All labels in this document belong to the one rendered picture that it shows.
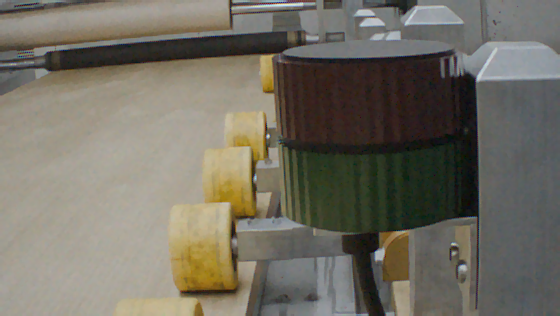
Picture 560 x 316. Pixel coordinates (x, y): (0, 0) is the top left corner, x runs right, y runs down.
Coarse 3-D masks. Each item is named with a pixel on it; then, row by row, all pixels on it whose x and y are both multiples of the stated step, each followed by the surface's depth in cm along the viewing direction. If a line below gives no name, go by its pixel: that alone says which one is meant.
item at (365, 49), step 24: (312, 48) 29; (336, 48) 29; (360, 48) 29; (384, 48) 28; (408, 48) 28; (432, 48) 28; (312, 144) 27; (336, 144) 27; (360, 144) 27; (384, 144) 26; (408, 144) 26; (432, 144) 27; (456, 216) 28; (360, 240) 29; (456, 240) 31; (360, 264) 30; (456, 264) 29; (360, 288) 30; (384, 312) 30
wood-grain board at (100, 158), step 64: (192, 64) 276; (256, 64) 264; (0, 128) 189; (64, 128) 182; (128, 128) 176; (192, 128) 171; (0, 192) 131; (64, 192) 129; (128, 192) 127; (192, 192) 124; (0, 256) 100; (64, 256) 99; (128, 256) 98
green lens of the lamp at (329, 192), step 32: (288, 160) 28; (320, 160) 27; (352, 160) 26; (384, 160) 26; (416, 160) 26; (448, 160) 27; (288, 192) 28; (320, 192) 27; (352, 192) 27; (384, 192) 26; (416, 192) 27; (448, 192) 27; (320, 224) 27; (352, 224) 27; (384, 224) 27; (416, 224) 27
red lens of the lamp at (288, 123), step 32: (288, 64) 27; (320, 64) 26; (352, 64) 26; (384, 64) 26; (416, 64) 26; (448, 64) 27; (288, 96) 27; (320, 96) 26; (352, 96) 26; (384, 96) 26; (416, 96) 26; (448, 96) 27; (288, 128) 28; (320, 128) 27; (352, 128) 26; (384, 128) 26; (416, 128) 26; (448, 128) 27
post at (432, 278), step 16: (416, 16) 52; (432, 16) 52; (448, 16) 51; (416, 32) 51; (432, 32) 51; (448, 32) 51; (464, 32) 51; (464, 48) 52; (416, 240) 54; (432, 240) 54; (448, 240) 54; (416, 256) 54; (432, 256) 54; (448, 256) 54; (416, 272) 54; (432, 272) 54; (448, 272) 54; (416, 288) 55; (432, 288) 55; (448, 288) 54; (416, 304) 55; (432, 304) 55; (448, 304) 55
